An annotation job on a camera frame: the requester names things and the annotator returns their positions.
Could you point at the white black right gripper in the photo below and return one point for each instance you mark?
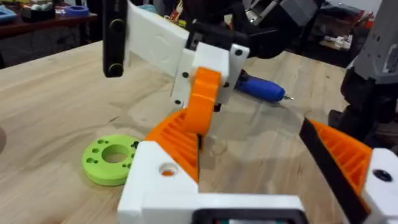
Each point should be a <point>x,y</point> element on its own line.
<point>155,40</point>

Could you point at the white block left gripper left finger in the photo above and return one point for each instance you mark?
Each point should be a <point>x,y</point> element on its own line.
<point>149,186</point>

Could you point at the white orange left gripper right finger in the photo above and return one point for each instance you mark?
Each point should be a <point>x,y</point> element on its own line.
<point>348,155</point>

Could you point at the orange ribbed wedge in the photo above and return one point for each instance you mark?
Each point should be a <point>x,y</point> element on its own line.
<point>174,140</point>

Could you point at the blue electric screwdriver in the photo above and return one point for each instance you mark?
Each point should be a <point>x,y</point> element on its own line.
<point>261,88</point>

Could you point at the green disc with holes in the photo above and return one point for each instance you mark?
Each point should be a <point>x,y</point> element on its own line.
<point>105,169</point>

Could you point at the black upright wrist plate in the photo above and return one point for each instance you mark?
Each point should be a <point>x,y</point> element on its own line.
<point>113,46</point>

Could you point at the heap of clutter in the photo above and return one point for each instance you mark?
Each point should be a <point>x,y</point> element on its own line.
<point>339,40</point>

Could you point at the blue tape roll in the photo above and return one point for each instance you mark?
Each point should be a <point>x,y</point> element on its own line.
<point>76,11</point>

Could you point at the dark wooden side table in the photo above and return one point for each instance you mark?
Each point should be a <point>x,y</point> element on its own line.
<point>46,26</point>

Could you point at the black box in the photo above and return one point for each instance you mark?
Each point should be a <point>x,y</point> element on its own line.
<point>37,14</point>

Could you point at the blue plastic tray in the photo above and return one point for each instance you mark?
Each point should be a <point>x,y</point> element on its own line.
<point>7,15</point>

